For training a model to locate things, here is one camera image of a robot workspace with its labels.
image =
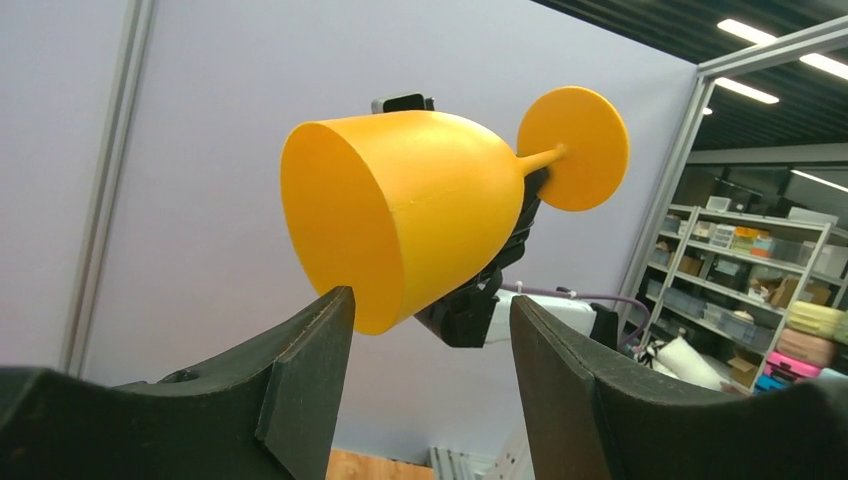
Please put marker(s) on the pastel suitcases stack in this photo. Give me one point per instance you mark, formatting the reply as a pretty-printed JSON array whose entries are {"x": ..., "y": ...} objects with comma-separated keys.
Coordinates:
[{"x": 813, "y": 344}]

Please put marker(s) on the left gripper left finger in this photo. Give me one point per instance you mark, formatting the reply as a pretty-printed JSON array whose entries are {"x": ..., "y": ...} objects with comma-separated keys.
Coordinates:
[{"x": 264, "y": 409}]

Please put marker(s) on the metal storage shelf with boxes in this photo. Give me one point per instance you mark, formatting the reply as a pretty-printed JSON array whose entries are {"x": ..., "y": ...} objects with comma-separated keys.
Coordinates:
[{"x": 725, "y": 282}]

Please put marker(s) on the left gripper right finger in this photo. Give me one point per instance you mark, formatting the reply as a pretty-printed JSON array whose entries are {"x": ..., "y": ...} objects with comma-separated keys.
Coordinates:
[{"x": 592, "y": 413}]

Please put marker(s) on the yellow plastic wine glass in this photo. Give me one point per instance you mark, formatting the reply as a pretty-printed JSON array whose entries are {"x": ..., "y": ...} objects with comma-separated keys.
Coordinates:
[{"x": 404, "y": 207}]

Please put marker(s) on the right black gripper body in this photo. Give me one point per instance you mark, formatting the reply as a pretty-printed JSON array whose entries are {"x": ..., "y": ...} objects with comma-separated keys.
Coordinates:
[{"x": 462, "y": 318}]

